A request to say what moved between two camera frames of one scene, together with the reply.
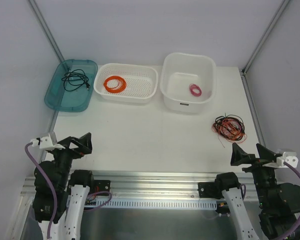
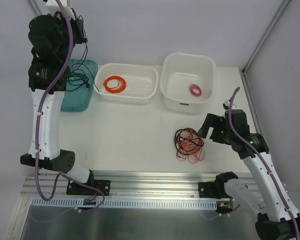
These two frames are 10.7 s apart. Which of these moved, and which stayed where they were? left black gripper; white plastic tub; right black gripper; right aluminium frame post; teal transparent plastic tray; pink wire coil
Moved: right black gripper; left black gripper
Stayed: right aluminium frame post; pink wire coil; white plastic tub; teal transparent plastic tray
